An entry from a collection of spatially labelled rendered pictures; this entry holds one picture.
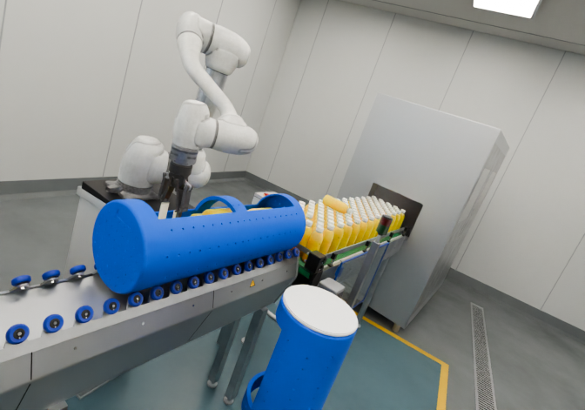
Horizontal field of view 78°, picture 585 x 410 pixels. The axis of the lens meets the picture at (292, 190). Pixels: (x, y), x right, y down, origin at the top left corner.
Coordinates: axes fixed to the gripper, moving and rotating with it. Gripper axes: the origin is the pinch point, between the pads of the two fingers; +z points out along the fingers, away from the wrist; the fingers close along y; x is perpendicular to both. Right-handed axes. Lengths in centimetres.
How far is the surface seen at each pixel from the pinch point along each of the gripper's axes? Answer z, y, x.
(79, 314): 17.7, 14.8, -35.3
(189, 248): 1.9, 19.0, -6.4
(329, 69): -117, -220, 461
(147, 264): 3.9, 19.1, -21.0
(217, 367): 102, -2, 61
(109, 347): 30.4, 17.9, -26.7
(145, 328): 29.1, 17.7, -15.0
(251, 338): 72, 13, 61
